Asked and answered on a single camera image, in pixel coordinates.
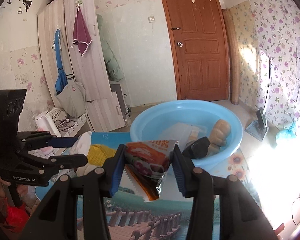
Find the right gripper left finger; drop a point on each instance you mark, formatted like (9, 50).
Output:
(56, 215)

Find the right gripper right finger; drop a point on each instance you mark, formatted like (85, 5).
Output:
(240, 215)

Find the black bottle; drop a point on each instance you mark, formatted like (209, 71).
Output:
(197, 149)

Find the beige plush toy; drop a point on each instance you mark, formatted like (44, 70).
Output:
(218, 136)

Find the snack packet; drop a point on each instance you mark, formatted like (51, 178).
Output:
(147, 163)

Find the bag of cotton swabs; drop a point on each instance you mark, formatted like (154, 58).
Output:
(183, 133)

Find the white plush in yellow mesh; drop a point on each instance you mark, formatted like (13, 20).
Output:
(96, 154)

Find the grey tote bag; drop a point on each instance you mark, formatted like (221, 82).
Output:
(72, 99)

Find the blue plastic bag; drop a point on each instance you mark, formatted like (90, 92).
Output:
(288, 133)

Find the blue plastic basin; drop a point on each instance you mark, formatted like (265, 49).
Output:
(150, 123)

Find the green quilt roll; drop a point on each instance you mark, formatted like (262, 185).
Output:
(113, 68)

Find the maroon towel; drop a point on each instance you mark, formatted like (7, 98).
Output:
(81, 36)

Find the white wardrobe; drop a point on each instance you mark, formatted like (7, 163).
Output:
(56, 26)

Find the brown wooden door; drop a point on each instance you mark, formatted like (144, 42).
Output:
(199, 49)

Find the blue strap bag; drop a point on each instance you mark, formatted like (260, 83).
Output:
(61, 81)

